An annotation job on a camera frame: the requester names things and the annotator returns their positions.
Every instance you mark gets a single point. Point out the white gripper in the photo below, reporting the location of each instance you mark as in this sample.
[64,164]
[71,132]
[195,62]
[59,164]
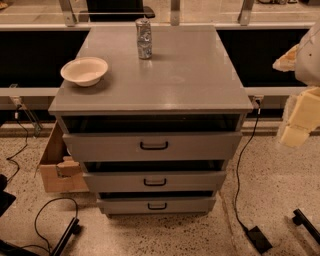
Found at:
[309,61]

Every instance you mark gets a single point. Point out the grey top drawer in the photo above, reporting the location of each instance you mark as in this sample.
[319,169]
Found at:
[120,147]

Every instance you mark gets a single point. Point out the grey middle drawer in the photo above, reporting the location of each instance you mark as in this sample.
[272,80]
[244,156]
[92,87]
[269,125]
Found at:
[154,181]

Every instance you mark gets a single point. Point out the grey drawer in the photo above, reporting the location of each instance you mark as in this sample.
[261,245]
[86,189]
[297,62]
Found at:
[156,205]
[154,181]
[120,147]

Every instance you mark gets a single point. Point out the grey bottom drawer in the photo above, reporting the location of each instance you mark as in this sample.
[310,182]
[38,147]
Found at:
[156,205]

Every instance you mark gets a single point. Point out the cardboard box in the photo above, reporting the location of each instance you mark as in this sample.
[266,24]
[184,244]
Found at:
[59,172]

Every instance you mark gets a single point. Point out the grey drawer cabinet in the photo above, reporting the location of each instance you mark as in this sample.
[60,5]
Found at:
[188,85]

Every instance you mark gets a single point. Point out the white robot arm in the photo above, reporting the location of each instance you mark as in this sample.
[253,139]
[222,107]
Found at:
[303,59]

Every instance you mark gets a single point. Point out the black power adapter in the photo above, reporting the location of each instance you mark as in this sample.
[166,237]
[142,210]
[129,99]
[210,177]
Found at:
[259,240]

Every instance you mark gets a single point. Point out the silver drink can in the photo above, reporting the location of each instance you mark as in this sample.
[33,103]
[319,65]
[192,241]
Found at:
[144,38]

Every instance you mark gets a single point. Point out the black office chair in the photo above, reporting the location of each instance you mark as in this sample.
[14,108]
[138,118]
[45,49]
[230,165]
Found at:
[115,11]

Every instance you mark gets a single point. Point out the black stand leg right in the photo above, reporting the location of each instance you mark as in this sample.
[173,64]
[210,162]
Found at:
[300,219]

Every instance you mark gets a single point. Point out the black stand leg left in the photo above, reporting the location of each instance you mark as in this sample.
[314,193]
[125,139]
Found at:
[7,249]

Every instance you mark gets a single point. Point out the black stand leg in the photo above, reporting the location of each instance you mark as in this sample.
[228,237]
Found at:
[7,249]
[300,219]

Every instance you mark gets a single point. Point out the white bowl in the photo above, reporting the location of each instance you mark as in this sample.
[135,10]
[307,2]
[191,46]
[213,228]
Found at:
[84,71]

